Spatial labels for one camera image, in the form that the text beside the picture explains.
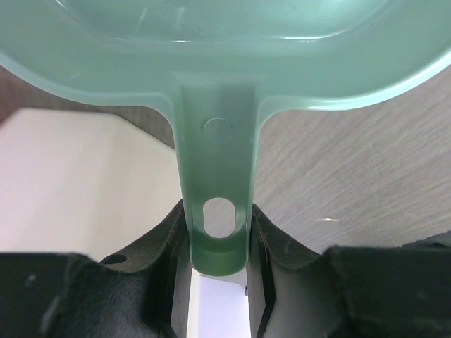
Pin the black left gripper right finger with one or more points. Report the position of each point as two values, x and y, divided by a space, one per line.
347 291

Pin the green dustpan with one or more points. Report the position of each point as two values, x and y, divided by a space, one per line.
217 71

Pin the white translucent waste bin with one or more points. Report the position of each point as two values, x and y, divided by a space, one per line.
92 184

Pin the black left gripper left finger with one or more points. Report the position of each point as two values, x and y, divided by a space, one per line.
142 290

